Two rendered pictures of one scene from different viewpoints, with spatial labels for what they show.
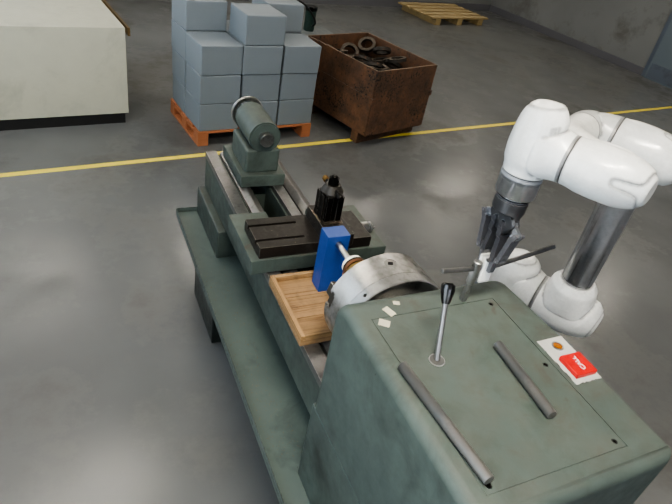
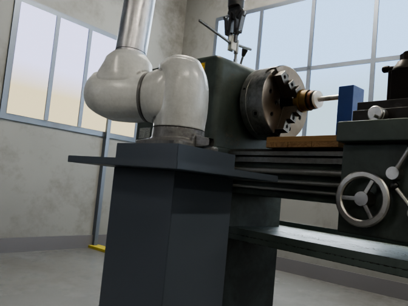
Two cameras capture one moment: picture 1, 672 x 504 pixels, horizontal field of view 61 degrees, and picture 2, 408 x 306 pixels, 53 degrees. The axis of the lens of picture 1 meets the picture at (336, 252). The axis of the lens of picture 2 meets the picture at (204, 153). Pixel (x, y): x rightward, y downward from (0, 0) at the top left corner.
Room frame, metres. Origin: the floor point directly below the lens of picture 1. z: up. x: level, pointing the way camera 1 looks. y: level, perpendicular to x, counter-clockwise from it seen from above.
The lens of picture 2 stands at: (2.88, -0.79, 0.70)
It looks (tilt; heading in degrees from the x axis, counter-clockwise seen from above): 4 degrees up; 168
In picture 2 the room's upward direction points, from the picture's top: 5 degrees clockwise
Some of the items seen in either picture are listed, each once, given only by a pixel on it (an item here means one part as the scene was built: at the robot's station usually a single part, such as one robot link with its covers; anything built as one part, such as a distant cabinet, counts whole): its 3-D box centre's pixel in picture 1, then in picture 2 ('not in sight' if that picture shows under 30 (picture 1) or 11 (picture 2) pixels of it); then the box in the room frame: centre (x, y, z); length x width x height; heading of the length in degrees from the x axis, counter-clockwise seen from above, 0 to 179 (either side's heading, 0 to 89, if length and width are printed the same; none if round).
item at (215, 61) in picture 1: (244, 67); not in sight; (4.64, 1.05, 0.51); 1.02 x 0.68 x 1.02; 128
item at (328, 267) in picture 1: (330, 259); (349, 118); (1.53, 0.01, 1.00); 0.08 x 0.06 x 0.23; 120
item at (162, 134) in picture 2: not in sight; (182, 139); (1.70, -0.62, 0.83); 0.22 x 0.18 x 0.06; 38
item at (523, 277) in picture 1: (513, 279); (179, 93); (1.68, -0.64, 0.97); 0.18 x 0.16 x 0.22; 60
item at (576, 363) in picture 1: (577, 365); not in sight; (0.96, -0.58, 1.26); 0.06 x 0.06 x 0.02; 30
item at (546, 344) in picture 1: (563, 367); not in sight; (0.98, -0.57, 1.23); 0.13 x 0.08 x 0.06; 30
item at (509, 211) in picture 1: (506, 212); (235, 9); (1.14, -0.36, 1.51); 0.08 x 0.07 x 0.09; 30
